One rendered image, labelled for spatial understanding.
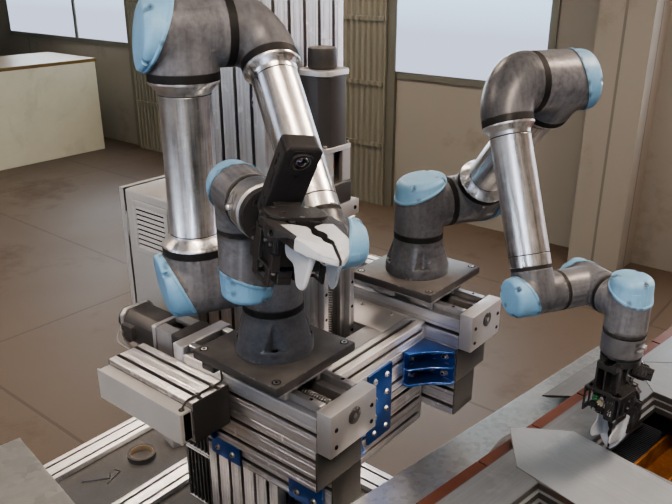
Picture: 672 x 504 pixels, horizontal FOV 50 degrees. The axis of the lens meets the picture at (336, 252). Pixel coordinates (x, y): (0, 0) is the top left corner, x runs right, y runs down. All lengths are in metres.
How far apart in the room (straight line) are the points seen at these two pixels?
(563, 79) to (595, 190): 3.15
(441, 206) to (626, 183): 2.87
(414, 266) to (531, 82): 0.54
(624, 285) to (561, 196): 3.59
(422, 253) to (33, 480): 0.97
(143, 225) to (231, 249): 0.80
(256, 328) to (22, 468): 0.45
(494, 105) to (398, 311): 0.62
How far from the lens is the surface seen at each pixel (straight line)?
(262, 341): 1.35
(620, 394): 1.44
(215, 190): 0.98
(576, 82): 1.44
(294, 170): 0.81
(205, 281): 1.26
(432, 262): 1.71
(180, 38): 1.15
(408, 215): 1.67
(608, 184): 4.51
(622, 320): 1.37
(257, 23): 1.19
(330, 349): 1.40
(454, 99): 5.15
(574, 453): 1.51
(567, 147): 4.84
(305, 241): 0.74
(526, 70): 1.38
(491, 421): 1.87
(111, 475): 2.53
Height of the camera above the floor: 1.72
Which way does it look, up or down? 22 degrees down
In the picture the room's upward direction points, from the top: straight up
